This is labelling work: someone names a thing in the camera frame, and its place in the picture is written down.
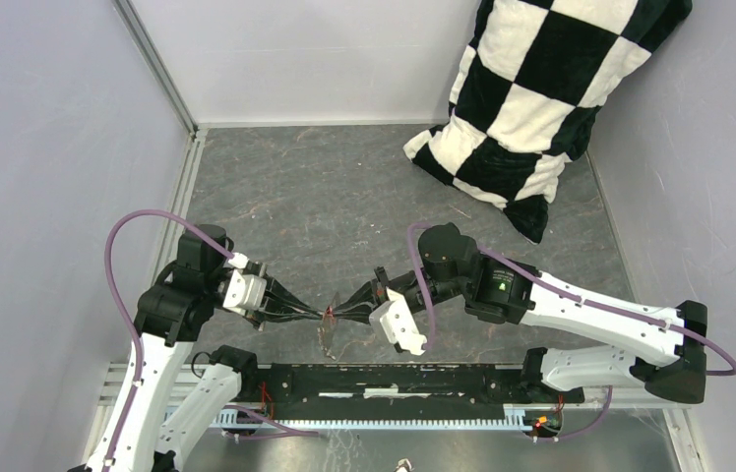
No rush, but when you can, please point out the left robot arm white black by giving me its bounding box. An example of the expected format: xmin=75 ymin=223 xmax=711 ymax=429
xmin=79 ymin=224 xmax=260 ymax=471

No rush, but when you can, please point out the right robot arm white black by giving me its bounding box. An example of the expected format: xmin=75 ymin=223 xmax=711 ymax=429
xmin=326 ymin=223 xmax=707 ymax=404

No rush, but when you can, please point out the black white checkered blanket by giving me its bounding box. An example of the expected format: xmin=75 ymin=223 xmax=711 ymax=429
xmin=403 ymin=0 xmax=693 ymax=244

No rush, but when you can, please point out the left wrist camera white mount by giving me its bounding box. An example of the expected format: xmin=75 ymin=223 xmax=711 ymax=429
xmin=219 ymin=253 xmax=267 ymax=315

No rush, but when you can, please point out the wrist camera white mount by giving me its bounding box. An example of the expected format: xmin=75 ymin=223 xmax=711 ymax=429
xmin=219 ymin=253 xmax=267 ymax=315
xmin=369 ymin=289 xmax=427 ymax=356

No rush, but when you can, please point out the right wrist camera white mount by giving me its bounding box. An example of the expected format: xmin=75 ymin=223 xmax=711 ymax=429
xmin=369 ymin=289 xmax=427 ymax=356

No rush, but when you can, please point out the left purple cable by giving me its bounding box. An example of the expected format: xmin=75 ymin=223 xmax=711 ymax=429
xmin=101 ymin=208 xmax=242 ymax=472

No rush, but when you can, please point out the white toothed cable duct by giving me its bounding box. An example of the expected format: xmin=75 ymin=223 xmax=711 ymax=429
xmin=209 ymin=407 xmax=562 ymax=433

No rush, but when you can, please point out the aluminium corner frame post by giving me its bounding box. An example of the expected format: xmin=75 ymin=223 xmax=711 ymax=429
xmin=112 ymin=0 xmax=199 ymax=135

